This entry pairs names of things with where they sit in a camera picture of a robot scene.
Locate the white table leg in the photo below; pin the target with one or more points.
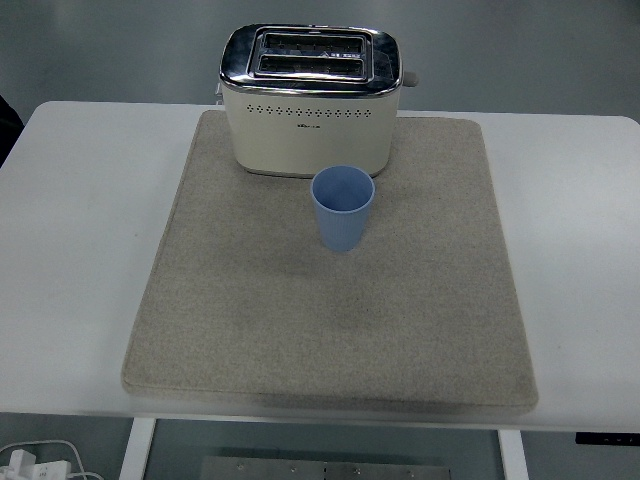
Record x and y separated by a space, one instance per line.
514 457
135 450

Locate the white power strip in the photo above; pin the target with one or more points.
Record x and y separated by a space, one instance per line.
45 470

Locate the cream and chrome toaster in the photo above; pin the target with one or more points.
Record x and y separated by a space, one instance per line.
310 145

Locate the beige fabric mat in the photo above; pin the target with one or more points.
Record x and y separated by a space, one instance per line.
300 310

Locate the grey metal plate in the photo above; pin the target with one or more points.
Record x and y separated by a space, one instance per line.
325 470

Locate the blue ribbed plastic cup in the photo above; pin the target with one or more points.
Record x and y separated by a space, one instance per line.
342 230

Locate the black table control box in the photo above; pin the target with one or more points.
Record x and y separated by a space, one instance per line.
607 439

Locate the person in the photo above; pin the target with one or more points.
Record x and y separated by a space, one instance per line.
7 130

